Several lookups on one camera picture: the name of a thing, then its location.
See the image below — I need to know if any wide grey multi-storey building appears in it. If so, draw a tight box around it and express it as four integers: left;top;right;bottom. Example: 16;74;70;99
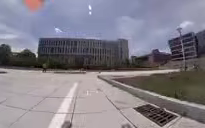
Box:
37;36;130;68

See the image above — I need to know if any grey concrete kerb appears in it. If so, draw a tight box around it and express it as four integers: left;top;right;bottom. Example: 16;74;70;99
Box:
97;74;205;127

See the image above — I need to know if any dark glass-fronted building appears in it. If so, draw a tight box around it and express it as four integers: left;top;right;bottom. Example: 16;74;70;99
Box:
167;24;205;63

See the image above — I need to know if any tall lamp pole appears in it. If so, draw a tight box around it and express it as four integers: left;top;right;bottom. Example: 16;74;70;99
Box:
176;27;188;72

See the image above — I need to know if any grass area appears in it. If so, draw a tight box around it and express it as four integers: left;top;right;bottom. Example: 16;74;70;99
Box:
112;69;205;108

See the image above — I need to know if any dark metal drain grate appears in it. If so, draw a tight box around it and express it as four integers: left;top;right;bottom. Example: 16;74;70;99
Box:
133;103;180;128

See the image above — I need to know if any person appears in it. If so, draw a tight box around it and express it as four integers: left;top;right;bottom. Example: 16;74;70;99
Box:
41;63;48;74

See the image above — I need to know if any robot's own part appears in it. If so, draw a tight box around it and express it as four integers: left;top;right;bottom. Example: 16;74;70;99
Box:
61;120;73;128
121;123;132;128

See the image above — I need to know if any group of dark trees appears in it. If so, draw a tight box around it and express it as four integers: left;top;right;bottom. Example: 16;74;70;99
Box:
0;43;38;68

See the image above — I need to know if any low brown building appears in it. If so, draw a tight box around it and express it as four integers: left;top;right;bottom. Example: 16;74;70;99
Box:
131;48;173;67

